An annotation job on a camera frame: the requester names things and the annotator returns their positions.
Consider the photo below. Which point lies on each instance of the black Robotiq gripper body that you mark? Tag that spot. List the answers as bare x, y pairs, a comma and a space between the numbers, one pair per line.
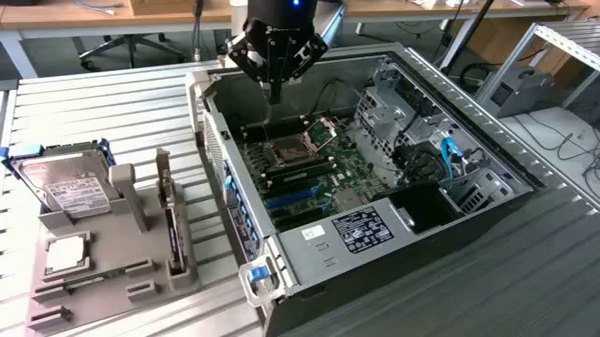
281, 17

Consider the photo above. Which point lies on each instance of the graphics card with silver bracket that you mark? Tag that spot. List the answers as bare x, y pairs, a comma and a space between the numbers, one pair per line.
173, 231

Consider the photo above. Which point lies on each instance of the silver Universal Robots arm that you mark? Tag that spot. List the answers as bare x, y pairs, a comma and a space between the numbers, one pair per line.
333, 24

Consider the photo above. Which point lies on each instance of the thin socket locking lever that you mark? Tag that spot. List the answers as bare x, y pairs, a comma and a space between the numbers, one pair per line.
268, 130

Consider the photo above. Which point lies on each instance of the metal socket cover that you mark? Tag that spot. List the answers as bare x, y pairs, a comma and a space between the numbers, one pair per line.
336, 132

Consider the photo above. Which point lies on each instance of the small brown cardboard box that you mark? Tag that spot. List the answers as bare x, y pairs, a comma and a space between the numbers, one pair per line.
159, 7

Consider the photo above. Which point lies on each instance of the silver drive cage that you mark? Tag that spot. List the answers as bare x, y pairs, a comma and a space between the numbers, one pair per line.
380, 119

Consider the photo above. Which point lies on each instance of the black office chair base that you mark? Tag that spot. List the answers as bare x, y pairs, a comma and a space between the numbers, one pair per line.
131, 44

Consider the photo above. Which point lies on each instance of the CPU socket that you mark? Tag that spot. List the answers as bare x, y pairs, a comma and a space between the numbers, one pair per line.
288, 151

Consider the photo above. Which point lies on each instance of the long wooden desk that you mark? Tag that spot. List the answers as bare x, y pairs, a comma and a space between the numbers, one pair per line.
431, 14

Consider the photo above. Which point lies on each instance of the green Dell motherboard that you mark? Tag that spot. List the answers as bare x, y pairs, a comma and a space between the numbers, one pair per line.
346, 165

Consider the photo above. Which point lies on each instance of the black installed RAM stick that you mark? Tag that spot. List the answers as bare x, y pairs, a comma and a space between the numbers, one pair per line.
300, 177

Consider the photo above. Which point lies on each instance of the blue slot clip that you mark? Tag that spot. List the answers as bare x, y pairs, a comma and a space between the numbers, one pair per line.
229, 183
256, 240
237, 201
246, 220

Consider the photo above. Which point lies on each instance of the black tripod pole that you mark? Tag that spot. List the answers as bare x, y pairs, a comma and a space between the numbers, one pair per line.
475, 25

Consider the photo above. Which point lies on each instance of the blue expansion slot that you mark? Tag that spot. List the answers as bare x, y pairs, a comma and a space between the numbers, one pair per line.
290, 198

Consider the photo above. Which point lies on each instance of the silver chipset heatsink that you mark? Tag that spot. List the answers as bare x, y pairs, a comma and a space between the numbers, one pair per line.
352, 201

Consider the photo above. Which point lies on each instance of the grey box device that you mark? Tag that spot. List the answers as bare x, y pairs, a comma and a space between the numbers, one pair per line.
520, 94

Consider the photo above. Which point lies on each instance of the silver hard disk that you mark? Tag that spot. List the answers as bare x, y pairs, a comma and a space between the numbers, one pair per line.
61, 175

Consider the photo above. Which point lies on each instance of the blue disk caddy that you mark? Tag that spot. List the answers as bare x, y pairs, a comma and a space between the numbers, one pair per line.
26, 151

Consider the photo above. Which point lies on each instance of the silver power supply unit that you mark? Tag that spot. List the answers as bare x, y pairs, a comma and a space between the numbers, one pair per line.
318, 259

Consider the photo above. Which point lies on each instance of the grey parts rack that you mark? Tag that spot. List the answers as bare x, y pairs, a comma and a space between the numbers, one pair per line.
117, 252

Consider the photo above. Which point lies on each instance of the blue case latch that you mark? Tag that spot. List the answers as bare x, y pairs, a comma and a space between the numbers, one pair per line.
257, 274

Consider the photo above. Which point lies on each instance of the silver CPU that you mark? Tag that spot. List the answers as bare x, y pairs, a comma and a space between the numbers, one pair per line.
66, 254

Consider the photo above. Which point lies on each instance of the open grey PC case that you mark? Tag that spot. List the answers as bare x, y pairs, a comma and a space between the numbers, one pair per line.
421, 281

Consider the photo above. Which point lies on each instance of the green RAM stick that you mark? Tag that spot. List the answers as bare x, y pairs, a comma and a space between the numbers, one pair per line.
94, 279

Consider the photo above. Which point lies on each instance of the aluminium slatted frame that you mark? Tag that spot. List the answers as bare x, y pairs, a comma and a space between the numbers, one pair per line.
563, 38

